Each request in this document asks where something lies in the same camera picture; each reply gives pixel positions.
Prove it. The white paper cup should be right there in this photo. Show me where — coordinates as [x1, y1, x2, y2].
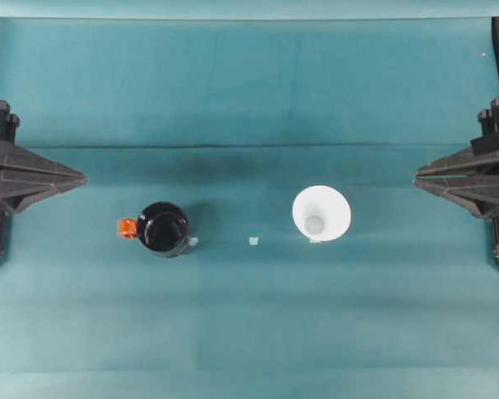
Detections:
[292, 185, 353, 244]

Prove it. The black cup holder red handle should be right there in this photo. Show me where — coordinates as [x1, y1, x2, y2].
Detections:
[116, 200, 190, 259]

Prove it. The blue-green table cloth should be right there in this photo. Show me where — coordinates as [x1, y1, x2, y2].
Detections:
[0, 0, 499, 399]

